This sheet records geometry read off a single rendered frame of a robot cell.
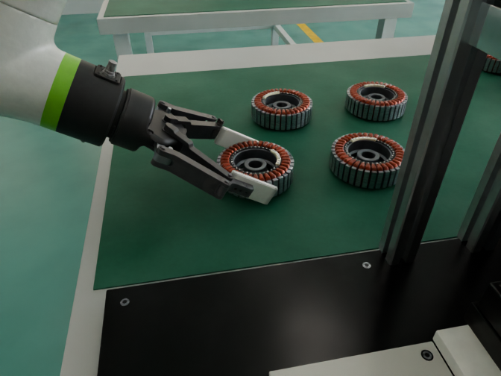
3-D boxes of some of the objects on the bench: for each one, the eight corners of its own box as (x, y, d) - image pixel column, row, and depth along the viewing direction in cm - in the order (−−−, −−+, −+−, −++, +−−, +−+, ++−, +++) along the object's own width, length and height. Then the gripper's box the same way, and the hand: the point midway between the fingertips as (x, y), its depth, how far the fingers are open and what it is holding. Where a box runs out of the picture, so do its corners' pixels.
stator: (414, 189, 59) (421, 168, 57) (338, 192, 59) (342, 171, 56) (388, 148, 68) (392, 128, 66) (321, 151, 67) (324, 131, 65)
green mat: (93, 290, 45) (92, 289, 45) (123, 77, 93) (123, 76, 93) (767, 192, 59) (769, 190, 59) (493, 50, 107) (493, 49, 107)
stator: (222, 206, 56) (221, 184, 54) (214, 161, 65) (212, 141, 63) (300, 198, 58) (303, 176, 55) (282, 154, 66) (284, 135, 64)
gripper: (118, 136, 41) (297, 202, 50) (132, 55, 59) (262, 114, 68) (94, 192, 44) (266, 244, 53) (115, 98, 62) (240, 149, 72)
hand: (253, 167), depth 60 cm, fingers closed on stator, 11 cm apart
